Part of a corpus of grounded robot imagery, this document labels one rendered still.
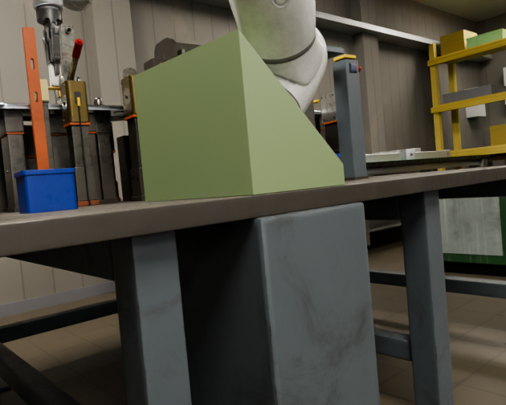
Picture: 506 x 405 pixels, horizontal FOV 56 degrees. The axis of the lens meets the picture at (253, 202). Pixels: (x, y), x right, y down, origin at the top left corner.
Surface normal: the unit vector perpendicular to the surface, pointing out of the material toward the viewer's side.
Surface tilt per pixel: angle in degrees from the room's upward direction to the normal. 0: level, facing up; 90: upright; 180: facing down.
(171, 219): 90
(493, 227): 90
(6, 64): 90
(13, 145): 90
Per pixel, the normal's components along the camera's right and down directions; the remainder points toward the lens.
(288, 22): 0.33, 0.74
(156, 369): 0.65, -0.03
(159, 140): -0.72, 0.09
